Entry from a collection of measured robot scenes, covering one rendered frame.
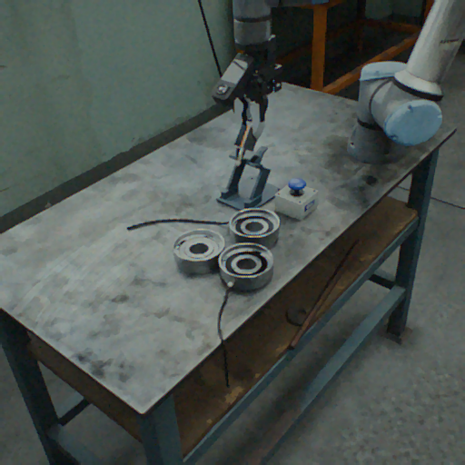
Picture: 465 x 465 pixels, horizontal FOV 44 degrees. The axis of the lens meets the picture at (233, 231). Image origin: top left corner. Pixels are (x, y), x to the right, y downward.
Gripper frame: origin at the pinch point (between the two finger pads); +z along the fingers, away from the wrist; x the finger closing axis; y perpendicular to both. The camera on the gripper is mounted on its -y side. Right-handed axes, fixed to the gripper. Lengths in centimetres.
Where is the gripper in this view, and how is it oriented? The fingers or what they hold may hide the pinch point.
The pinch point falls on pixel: (249, 133)
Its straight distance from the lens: 127.5
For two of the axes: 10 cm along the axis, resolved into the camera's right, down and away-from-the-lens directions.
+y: 6.7, -4.6, 5.8
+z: 0.5, 8.1, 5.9
